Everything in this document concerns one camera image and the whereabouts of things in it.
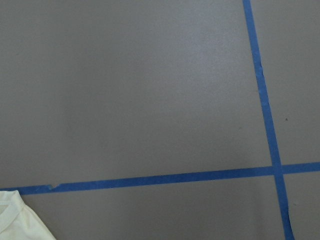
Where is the cream long-sleeve printed shirt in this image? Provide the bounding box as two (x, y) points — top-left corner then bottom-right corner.
(0, 190), (55, 240)

